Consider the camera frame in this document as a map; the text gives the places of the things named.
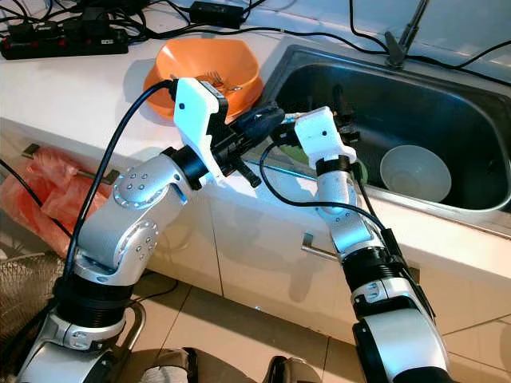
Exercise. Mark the orange plastic plate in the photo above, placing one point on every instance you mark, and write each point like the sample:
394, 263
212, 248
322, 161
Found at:
164, 112

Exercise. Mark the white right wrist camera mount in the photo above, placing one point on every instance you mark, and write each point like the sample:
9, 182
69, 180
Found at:
319, 136

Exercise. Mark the green plastic plate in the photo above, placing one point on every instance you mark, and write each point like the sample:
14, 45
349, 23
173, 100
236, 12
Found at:
364, 172

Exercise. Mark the black power strip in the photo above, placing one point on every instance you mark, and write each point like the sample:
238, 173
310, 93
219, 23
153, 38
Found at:
64, 44

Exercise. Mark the dark metal faucet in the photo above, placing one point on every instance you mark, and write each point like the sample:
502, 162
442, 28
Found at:
397, 49

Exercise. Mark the orange plastic bowl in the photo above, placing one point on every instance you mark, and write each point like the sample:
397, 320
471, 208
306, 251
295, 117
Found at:
200, 57

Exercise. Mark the grey robot foot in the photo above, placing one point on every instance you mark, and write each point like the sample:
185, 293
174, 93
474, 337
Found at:
295, 371
174, 367

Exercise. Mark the stainless steel sink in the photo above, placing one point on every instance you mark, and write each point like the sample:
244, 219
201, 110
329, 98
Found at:
431, 104

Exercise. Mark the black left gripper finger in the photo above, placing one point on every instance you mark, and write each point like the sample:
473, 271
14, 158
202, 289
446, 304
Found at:
262, 125
244, 172

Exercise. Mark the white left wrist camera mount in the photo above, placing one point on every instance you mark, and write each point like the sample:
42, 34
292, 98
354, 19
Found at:
196, 120

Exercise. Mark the orange plastic bag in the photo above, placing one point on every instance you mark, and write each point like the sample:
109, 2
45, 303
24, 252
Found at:
40, 199

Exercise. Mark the black power adapter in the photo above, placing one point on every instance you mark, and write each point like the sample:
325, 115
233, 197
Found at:
217, 13

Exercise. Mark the grey robot left foot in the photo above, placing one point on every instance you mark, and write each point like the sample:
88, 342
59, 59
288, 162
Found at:
174, 367

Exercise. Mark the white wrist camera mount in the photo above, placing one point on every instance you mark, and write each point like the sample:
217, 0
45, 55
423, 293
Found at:
319, 136
196, 120

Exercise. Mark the pale grey bowl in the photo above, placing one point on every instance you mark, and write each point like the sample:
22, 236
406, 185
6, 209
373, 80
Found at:
415, 173

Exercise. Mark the grey robot right foot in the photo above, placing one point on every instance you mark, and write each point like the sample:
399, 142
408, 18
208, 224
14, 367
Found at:
295, 371

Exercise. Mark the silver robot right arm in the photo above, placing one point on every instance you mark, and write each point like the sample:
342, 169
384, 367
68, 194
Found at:
347, 223

